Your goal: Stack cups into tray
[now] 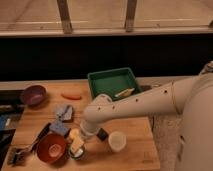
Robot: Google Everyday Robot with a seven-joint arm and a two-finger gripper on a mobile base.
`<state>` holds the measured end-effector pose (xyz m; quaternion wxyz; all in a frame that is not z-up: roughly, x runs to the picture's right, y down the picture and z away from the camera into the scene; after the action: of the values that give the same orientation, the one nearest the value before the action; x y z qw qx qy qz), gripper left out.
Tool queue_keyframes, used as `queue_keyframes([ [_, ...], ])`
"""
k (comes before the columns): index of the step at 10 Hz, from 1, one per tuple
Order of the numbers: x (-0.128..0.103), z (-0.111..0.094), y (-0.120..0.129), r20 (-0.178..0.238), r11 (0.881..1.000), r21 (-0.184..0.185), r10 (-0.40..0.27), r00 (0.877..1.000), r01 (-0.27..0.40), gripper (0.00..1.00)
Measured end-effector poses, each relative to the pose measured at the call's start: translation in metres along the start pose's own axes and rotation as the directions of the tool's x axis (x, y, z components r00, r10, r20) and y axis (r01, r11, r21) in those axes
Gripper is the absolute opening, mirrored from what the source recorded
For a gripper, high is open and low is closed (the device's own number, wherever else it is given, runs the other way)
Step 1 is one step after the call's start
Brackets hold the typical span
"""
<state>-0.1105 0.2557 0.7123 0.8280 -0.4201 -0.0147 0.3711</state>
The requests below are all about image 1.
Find yellow black gripper fingers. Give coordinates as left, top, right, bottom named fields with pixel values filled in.
left=69, top=128, right=85, bottom=158

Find white plastic cup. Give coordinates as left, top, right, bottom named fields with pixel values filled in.
left=108, top=131, right=127, bottom=153

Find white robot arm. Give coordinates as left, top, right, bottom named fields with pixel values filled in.
left=77, top=73, right=213, bottom=171

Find green plastic tray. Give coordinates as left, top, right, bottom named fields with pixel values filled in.
left=87, top=67, right=142, bottom=101

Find banana in tray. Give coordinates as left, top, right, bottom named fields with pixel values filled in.
left=115, top=88, right=135, bottom=98

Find black rectangular block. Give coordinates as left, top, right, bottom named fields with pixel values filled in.
left=97, top=128, right=109, bottom=141

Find blue grey cloth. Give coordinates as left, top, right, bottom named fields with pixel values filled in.
left=54, top=105, right=73, bottom=121

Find red bowl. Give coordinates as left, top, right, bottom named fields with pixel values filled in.
left=37, top=133, right=67, bottom=164

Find orange carrot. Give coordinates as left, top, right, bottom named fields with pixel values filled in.
left=61, top=93, right=82, bottom=100

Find purple bowl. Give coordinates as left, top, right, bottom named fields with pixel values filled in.
left=20, top=85, right=47, bottom=106

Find black handled brush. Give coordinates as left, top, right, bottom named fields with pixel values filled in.
left=7, top=123, right=50, bottom=166

